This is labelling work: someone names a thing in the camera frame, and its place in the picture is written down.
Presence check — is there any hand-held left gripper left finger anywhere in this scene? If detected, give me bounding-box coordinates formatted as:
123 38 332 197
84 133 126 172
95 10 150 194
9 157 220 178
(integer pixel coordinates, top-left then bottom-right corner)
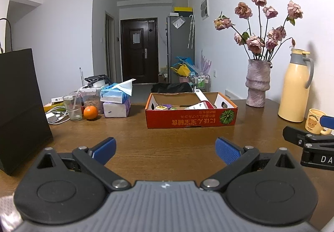
26 137 131 191

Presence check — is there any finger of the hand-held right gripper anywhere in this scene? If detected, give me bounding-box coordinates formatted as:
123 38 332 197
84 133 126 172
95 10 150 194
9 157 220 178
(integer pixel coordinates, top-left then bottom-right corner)
321 116 334 128
283 126 334 147

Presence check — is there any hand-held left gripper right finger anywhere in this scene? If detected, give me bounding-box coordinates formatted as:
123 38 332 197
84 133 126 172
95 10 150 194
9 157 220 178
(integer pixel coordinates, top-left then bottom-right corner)
200 137 306 192

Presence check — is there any orange cardboard box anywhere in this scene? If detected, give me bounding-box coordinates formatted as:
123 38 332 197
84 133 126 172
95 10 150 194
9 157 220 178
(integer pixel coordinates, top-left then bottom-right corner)
145 92 238 128

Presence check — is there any white small carton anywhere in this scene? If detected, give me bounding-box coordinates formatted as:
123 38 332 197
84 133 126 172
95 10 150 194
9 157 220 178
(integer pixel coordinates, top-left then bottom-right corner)
184 103 209 110

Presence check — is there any white red lint roller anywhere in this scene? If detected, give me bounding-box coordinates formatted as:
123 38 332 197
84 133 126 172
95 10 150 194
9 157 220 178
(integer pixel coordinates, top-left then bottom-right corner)
194 89 216 109

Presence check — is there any cream bear mug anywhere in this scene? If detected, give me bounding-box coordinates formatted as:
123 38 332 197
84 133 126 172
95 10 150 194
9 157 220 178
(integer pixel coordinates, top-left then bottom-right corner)
305 108 332 135

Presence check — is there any orange fruit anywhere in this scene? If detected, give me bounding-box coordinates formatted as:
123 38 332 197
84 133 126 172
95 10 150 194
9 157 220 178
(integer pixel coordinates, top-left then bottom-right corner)
83 106 99 120

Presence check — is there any purple tissue pack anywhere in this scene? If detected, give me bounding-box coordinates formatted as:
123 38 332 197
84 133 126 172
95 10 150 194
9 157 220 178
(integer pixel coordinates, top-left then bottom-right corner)
102 99 131 118

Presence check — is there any cream thermos jug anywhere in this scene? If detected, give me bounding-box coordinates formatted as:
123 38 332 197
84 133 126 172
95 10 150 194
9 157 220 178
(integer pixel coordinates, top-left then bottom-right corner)
278 49 314 123

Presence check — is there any clear drinking glass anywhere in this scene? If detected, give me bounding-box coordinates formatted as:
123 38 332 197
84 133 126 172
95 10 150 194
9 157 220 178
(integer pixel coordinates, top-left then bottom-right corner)
63 92 82 121

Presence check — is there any clear plastic food container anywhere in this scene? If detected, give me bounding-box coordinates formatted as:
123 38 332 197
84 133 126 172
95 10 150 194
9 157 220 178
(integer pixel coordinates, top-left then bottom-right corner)
80 87 103 107

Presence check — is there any white flat board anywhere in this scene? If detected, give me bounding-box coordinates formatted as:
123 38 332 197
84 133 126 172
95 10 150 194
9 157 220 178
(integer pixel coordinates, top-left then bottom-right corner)
225 89 240 100

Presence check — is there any blue tissue pack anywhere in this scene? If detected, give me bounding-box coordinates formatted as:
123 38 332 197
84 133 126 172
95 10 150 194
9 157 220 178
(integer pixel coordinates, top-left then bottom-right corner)
100 79 137 104

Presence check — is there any pink textured vase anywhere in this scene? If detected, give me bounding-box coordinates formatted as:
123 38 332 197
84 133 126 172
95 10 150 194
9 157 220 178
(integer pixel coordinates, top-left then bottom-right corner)
245 59 272 108

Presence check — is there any metal storage cart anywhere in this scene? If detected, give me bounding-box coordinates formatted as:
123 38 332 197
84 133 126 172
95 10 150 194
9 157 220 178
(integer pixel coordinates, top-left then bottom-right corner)
189 72 211 93

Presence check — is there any black cloth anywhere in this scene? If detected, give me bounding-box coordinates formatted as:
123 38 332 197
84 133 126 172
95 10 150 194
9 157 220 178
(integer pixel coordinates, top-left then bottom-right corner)
151 82 193 93

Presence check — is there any purple wing decoration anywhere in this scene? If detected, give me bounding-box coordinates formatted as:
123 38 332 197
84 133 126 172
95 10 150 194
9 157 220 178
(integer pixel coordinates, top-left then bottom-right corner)
198 50 212 76

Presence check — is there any black paper bag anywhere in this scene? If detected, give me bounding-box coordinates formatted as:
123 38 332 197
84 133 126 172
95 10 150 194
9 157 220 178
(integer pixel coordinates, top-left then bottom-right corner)
0 18 54 176

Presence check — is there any dark brown entrance door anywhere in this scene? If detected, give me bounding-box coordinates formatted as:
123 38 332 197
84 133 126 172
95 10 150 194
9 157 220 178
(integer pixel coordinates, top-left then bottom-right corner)
120 18 159 84

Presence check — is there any bunch of dried pink roses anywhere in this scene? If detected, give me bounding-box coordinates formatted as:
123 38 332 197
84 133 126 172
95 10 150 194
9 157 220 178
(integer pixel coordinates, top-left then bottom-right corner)
213 0 304 61

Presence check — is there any grey refrigerator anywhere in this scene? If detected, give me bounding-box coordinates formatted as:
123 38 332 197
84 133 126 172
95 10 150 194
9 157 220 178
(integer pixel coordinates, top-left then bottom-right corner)
167 15 195 84

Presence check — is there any white folded umbrella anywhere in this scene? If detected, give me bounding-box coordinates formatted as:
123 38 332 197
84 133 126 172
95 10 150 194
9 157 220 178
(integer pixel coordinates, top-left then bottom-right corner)
188 15 195 48

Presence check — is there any white charger with cables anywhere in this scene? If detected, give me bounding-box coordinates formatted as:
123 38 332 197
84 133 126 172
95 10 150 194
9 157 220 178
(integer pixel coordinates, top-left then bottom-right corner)
44 105 70 125

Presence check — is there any dark interior door frame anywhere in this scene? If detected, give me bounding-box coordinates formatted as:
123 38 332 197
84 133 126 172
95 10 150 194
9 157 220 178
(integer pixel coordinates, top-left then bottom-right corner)
105 11 116 82

